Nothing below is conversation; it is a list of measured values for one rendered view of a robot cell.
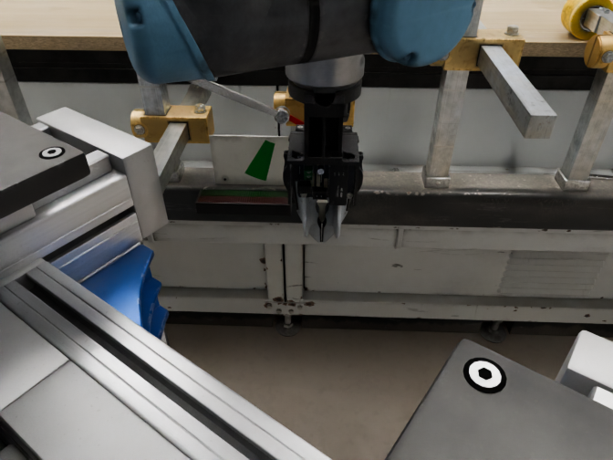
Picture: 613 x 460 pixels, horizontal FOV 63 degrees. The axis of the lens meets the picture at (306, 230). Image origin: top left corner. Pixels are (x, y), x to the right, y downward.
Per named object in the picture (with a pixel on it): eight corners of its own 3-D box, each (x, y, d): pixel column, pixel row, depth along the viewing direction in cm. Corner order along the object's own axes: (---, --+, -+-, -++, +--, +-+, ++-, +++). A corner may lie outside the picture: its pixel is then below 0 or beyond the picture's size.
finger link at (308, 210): (294, 265, 59) (293, 200, 53) (296, 234, 64) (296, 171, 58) (320, 266, 59) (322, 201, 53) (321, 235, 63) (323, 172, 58)
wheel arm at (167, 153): (152, 226, 69) (146, 201, 67) (128, 226, 69) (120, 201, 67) (212, 98, 103) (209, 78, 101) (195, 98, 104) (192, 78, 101)
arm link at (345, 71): (286, 20, 49) (371, 21, 48) (288, 67, 52) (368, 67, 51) (281, 45, 43) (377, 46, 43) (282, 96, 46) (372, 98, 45)
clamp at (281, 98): (353, 128, 85) (355, 99, 82) (274, 126, 86) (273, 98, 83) (352, 113, 90) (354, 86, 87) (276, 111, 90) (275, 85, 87)
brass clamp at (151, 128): (209, 145, 88) (205, 119, 85) (132, 144, 88) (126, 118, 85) (215, 130, 93) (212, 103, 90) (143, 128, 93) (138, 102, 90)
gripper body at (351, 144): (285, 210, 52) (281, 99, 44) (290, 167, 59) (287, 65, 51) (358, 212, 52) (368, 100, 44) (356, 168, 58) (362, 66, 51)
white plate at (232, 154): (355, 187, 92) (358, 139, 86) (214, 184, 93) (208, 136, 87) (355, 185, 93) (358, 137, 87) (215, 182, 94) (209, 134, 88)
